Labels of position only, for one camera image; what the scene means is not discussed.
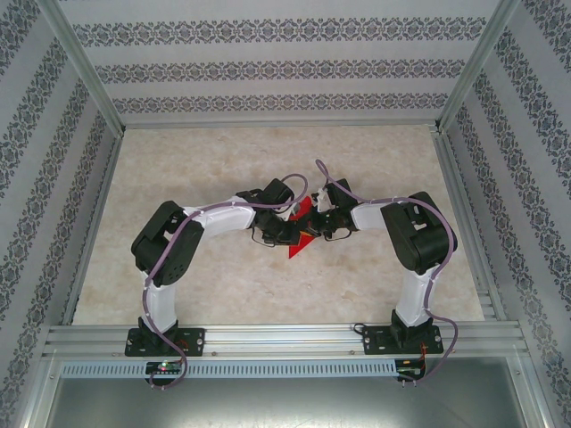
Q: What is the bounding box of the red paper sheet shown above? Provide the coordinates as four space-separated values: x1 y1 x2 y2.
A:
287 199 317 260

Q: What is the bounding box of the grey metal sheet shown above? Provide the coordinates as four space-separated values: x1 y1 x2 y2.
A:
26 376 548 428

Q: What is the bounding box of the small circuit board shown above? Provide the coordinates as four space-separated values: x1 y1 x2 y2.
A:
145 361 184 375
398 358 425 380

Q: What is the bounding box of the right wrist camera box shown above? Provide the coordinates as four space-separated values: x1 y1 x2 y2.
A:
311 186 334 213

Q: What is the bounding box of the purple cable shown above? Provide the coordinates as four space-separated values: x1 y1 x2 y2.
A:
141 172 311 392
314 159 460 389

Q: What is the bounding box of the aluminium frame cross beam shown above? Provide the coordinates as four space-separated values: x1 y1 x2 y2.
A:
120 118 441 131

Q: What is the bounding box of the long aluminium mounting rail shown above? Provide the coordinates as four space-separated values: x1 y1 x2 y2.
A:
42 321 532 360

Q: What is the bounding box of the aluminium table side rail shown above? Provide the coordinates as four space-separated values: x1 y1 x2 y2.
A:
60 131 126 326
430 127 509 322

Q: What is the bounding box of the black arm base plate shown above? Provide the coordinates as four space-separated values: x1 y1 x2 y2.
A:
126 327 206 358
361 325 444 357

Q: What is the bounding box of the grey slotted cable duct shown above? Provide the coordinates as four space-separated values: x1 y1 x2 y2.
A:
60 359 398 378

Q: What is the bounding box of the aluminium frame post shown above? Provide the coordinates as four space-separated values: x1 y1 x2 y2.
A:
35 0 127 135
434 0 523 133

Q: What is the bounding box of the aluminium frame bar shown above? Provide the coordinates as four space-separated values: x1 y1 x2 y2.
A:
17 351 62 428
508 351 554 428

